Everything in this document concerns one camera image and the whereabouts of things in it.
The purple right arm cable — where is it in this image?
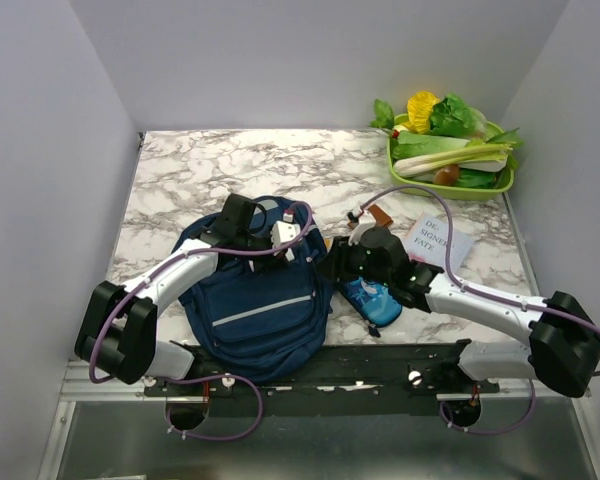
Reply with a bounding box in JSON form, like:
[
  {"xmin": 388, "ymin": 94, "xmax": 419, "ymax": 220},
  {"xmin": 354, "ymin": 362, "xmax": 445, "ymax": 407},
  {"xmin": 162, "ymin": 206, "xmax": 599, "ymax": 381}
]
[{"xmin": 357, "ymin": 185, "xmax": 600, "ymax": 436}]

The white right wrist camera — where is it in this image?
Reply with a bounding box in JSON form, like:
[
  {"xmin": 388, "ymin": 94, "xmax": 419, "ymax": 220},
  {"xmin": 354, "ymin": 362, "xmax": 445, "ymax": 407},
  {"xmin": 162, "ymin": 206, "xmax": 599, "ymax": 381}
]
[{"xmin": 348, "ymin": 210, "xmax": 377, "ymax": 246}]

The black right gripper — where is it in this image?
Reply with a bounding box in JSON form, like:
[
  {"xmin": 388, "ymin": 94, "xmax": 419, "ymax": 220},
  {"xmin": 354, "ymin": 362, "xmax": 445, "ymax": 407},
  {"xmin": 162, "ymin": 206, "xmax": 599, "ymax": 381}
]
[{"xmin": 313, "ymin": 232, "xmax": 392, "ymax": 287}]

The green vegetable tray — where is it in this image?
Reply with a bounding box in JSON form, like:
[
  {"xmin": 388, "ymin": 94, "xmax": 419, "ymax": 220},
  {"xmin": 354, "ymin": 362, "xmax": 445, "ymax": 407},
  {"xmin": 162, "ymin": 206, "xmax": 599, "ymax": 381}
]
[{"xmin": 386, "ymin": 115, "xmax": 522, "ymax": 201}]

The green toy lettuce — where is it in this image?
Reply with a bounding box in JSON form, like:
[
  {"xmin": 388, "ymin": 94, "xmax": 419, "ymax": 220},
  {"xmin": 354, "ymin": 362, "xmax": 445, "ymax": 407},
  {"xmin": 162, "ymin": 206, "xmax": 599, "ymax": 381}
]
[{"xmin": 429, "ymin": 93, "xmax": 487, "ymax": 139}]

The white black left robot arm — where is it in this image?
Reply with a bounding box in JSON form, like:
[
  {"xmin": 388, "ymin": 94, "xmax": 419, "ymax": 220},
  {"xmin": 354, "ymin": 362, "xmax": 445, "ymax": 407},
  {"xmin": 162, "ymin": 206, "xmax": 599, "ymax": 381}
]
[{"xmin": 75, "ymin": 194, "xmax": 302, "ymax": 395}]

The blue dinosaur pencil case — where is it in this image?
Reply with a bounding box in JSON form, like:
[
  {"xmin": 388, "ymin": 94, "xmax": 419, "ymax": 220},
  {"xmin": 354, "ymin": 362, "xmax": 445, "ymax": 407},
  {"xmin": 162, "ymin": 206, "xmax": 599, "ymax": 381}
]
[{"xmin": 336, "ymin": 278, "xmax": 403, "ymax": 338}]

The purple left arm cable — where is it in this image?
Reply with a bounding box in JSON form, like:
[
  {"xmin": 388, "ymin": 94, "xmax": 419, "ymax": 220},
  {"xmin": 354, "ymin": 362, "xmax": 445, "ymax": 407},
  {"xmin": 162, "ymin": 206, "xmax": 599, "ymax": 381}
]
[{"xmin": 88, "ymin": 201, "xmax": 315, "ymax": 442}]

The brown leather wallet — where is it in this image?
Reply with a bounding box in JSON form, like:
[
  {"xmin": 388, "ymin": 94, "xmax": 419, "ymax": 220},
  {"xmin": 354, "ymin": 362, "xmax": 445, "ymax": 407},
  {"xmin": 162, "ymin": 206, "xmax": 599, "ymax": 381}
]
[{"xmin": 368, "ymin": 204, "xmax": 393, "ymax": 227}]

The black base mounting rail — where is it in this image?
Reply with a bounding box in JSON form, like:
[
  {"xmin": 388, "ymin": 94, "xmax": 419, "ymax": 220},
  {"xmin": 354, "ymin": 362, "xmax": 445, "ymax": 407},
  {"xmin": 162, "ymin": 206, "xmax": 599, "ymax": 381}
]
[{"xmin": 144, "ymin": 340, "xmax": 500, "ymax": 418}]

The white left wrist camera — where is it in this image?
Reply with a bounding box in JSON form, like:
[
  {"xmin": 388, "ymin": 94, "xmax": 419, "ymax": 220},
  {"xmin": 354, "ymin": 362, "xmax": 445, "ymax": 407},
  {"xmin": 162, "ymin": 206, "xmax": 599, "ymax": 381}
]
[{"xmin": 271, "ymin": 211, "xmax": 300, "ymax": 248}]

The yellow toy flower vegetable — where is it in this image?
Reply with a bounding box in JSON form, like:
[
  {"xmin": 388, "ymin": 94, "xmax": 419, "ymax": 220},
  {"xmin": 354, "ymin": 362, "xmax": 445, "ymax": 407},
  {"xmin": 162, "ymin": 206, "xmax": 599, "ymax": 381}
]
[{"xmin": 406, "ymin": 91, "xmax": 441, "ymax": 134}]

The navy blue student backpack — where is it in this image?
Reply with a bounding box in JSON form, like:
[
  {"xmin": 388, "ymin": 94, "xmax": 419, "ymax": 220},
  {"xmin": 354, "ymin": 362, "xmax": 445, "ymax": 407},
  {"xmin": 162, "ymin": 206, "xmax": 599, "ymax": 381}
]
[{"xmin": 176, "ymin": 196, "xmax": 333, "ymax": 384}]

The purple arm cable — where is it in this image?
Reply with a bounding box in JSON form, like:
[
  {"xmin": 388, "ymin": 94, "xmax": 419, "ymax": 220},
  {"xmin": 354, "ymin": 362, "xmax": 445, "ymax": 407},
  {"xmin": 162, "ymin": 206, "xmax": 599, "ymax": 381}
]
[
  {"xmin": 88, "ymin": 201, "xmax": 315, "ymax": 442},
  {"xmin": 357, "ymin": 185, "xmax": 600, "ymax": 436}
]

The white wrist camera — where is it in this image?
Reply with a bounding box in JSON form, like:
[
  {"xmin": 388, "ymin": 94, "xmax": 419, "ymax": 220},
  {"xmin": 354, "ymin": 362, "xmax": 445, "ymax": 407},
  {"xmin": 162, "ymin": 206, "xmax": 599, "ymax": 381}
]
[
  {"xmin": 348, "ymin": 210, "xmax": 377, "ymax": 246},
  {"xmin": 271, "ymin": 211, "xmax": 300, "ymax": 248}
]

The toy celery stalk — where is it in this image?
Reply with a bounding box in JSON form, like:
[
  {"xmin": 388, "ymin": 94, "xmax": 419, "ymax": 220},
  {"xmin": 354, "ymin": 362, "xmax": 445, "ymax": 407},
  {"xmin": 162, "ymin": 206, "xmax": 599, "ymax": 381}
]
[{"xmin": 393, "ymin": 143, "xmax": 513, "ymax": 177}]

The brown toy mushroom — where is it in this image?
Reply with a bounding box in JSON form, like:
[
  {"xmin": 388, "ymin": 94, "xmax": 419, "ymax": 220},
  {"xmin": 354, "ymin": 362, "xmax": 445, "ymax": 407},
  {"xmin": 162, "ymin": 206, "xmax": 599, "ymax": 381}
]
[{"xmin": 432, "ymin": 164, "xmax": 461, "ymax": 186}]

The white flower cover book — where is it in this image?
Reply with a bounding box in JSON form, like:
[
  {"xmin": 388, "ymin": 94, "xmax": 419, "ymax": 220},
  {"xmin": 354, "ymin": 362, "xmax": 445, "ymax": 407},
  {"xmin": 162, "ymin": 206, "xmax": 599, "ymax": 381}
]
[{"xmin": 402, "ymin": 213, "xmax": 474, "ymax": 273}]

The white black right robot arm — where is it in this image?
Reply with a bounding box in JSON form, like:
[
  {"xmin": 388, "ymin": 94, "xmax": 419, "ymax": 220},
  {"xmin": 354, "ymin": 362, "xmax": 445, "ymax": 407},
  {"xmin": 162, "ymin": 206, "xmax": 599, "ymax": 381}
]
[{"xmin": 317, "ymin": 227, "xmax": 600, "ymax": 398}]

